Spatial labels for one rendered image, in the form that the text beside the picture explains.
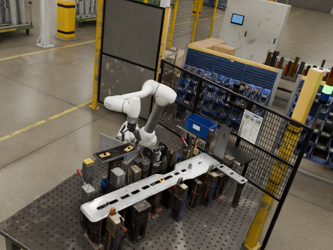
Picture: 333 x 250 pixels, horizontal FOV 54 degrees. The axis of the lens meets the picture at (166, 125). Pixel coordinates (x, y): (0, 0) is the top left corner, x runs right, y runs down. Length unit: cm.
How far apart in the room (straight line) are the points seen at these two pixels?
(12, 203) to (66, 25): 706
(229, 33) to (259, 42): 90
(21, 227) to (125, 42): 343
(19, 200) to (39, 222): 132
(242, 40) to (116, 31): 491
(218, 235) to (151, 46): 315
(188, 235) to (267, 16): 739
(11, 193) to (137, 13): 300
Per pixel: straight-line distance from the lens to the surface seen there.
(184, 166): 292
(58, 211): 282
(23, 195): 408
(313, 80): 291
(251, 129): 323
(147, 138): 331
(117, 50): 543
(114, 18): 538
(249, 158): 325
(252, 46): 946
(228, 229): 289
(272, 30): 931
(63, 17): 1025
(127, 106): 251
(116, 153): 267
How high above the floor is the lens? 262
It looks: 27 degrees down
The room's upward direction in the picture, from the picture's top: 10 degrees clockwise
